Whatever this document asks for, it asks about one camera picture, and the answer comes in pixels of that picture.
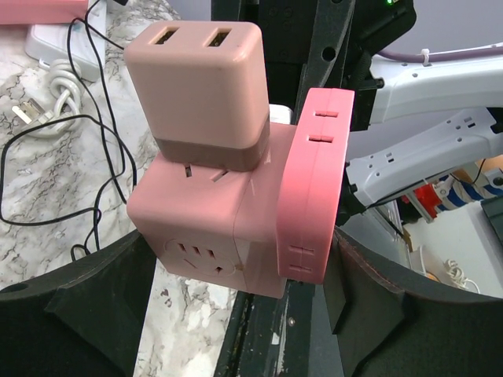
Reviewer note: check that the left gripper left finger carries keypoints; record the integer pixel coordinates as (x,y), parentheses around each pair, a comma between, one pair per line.
(82,319)

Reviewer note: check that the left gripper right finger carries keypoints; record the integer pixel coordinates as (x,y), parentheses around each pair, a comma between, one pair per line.
(392,321)

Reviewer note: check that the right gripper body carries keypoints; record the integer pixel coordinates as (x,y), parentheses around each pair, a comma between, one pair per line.
(323,43)

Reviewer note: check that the white plug adapter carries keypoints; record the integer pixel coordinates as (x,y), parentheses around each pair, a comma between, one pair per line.
(280,114)

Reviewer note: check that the beige pink USB charger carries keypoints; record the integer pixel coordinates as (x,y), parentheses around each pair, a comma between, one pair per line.
(202,86)

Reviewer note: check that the pink square plug adapter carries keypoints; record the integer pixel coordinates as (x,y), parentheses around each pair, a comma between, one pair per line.
(311,185)

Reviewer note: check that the pink cube socket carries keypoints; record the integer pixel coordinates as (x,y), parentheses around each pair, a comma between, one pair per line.
(217,226)

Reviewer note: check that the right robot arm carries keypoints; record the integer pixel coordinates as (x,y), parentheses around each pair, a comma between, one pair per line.
(466,82)

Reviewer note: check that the white power strip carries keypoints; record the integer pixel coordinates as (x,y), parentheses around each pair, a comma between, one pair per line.
(47,43)

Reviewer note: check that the pink triangular power strip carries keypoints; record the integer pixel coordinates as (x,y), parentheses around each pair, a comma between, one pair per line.
(29,12)

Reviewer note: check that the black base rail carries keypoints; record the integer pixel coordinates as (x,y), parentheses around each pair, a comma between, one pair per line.
(290,336)

